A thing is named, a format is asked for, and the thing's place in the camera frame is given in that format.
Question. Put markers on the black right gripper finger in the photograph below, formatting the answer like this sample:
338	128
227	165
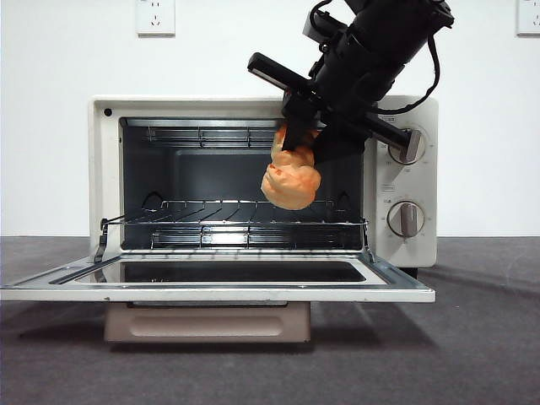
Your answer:
295	135
337	145

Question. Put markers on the orange-brown bread roll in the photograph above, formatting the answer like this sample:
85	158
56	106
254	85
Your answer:
291	185

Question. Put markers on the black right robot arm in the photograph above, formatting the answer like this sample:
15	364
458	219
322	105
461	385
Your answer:
392	25

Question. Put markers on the beige oven knob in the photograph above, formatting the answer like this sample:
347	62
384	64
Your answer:
406	219
393	154

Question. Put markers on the white Toshiba toaster oven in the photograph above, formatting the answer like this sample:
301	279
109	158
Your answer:
101	169

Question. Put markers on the dark grey table cloth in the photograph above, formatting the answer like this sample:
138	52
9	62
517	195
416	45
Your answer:
422	358

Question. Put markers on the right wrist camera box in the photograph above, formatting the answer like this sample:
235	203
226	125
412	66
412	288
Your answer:
320	27

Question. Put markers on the white wall socket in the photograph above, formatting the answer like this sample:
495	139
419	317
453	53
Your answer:
155	17
529	17

